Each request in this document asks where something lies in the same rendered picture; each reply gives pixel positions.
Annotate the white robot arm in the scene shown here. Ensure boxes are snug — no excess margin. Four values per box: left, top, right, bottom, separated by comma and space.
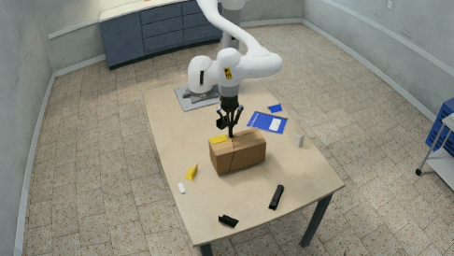
182, 0, 282, 104

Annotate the blue notebook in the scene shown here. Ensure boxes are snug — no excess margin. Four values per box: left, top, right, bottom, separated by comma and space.
247, 111, 288, 135

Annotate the brown cardboard box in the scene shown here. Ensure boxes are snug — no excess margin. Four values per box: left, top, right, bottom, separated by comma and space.
208, 127, 266, 175

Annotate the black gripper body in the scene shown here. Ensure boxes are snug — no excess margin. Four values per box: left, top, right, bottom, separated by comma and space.
220, 95, 239, 113

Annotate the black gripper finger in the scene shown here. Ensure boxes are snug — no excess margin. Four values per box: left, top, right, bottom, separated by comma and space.
216, 107, 231, 137
230, 105, 244, 137

